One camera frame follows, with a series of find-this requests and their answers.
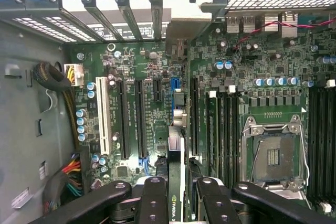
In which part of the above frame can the black RAM slot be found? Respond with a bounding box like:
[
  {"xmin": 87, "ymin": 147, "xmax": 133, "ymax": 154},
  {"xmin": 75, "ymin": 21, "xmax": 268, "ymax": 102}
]
[
  {"xmin": 330, "ymin": 78, "xmax": 336, "ymax": 213},
  {"xmin": 316, "ymin": 87, "xmax": 323, "ymax": 213},
  {"xmin": 226, "ymin": 84, "xmax": 234, "ymax": 183},
  {"xmin": 219, "ymin": 94, "xmax": 226, "ymax": 183},
  {"xmin": 233, "ymin": 94, "xmax": 240, "ymax": 180},
  {"xmin": 309, "ymin": 87, "xmax": 317, "ymax": 198},
  {"xmin": 323, "ymin": 78, "xmax": 331, "ymax": 213}
]

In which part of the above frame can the dark labelled RAM stick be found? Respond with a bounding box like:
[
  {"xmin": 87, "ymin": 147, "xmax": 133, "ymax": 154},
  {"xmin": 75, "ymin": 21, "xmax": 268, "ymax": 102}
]
[{"xmin": 206, "ymin": 90, "xmax": 219, "ymax": 183}]

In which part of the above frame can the CPU socket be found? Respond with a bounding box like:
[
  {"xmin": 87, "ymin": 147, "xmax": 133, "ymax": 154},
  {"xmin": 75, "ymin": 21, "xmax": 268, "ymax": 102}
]
[{"xmin": 241, "ymin": 115, "xmax": 312, "ymax": 190}]

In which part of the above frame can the metal socket cover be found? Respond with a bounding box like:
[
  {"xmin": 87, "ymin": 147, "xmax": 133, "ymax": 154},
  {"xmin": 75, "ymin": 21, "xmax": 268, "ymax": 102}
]
[{"xmin": 264, "ymin": 180, "xmax": 314, "ymax": 209}]

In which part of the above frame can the socket locking lever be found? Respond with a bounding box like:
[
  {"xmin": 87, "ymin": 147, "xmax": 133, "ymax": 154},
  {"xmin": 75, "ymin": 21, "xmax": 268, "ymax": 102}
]
[
  {"xmin": 290, "ymin": 115, "xmax": 312, "ymax": 185},
  {"xmin": 241, "ymin": 115, "xmax": 258, "ymax": 183}
]

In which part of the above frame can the long black expansion slot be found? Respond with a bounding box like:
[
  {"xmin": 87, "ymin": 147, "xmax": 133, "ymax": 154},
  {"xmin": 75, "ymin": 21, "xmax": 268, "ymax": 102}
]
[
  {"xmin": 190, "ymin": 76, "xmax": 200, "ymax": 157},
  {"xmin": 134, "ymin": 79, "xmax": 148, "ymax": 159},
  {"xmin": 116, "ymin": 79, "xmax": 130, "ymax": 161}
]

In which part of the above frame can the white expansion slot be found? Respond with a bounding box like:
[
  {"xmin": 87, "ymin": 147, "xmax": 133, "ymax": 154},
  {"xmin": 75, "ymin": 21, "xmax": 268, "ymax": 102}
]
[{"xmin": 95, "ymin": 76, "xmax": 113, "ymax": 156}]

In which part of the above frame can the short black expansion slot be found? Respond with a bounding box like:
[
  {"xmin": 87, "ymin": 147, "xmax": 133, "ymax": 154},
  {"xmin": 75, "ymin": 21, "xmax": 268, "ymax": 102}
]
[{"xmin": 153, "ymin": 79, "xmax": 163, "ymax": 103}]

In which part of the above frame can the blue expansion slot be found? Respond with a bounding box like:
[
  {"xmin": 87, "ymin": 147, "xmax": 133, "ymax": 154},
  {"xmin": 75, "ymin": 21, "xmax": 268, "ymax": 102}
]
[{"xmin": 170, "ymin": 77, "xmax": 182, "ymax": 111}]

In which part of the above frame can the white power connector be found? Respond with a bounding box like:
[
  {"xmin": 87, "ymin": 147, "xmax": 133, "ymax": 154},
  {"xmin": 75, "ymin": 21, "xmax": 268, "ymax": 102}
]
[{"xmin": 63, "ymin": 63, "xmax": 85, "ymax": 88}]

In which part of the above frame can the green motherboard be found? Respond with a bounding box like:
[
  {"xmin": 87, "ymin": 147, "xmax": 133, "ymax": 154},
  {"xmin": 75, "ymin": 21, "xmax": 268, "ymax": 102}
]
[{"xmin": 69, "ymin": 19, "xmax": 336, "ymax": 224}]

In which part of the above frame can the black open PC case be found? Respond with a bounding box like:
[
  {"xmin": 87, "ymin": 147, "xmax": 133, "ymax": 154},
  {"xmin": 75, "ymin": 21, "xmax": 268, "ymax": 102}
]
[{"xmin": 0, "ymin": 0, "xmax": 336, "ymax": 224}]

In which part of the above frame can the coloured power wire bundle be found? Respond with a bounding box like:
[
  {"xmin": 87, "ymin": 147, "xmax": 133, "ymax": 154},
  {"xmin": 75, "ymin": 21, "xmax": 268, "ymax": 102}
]
[{"xmin": 43, "ymin": 152, "xmax": 91, "ymax": 211}]

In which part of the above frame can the black sleeved power cable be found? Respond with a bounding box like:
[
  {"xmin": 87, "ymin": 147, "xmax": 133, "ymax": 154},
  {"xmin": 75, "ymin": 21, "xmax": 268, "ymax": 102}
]
[{"xmin": 33, "ymin": 61, "xmax": 79, "ymax": 151}]

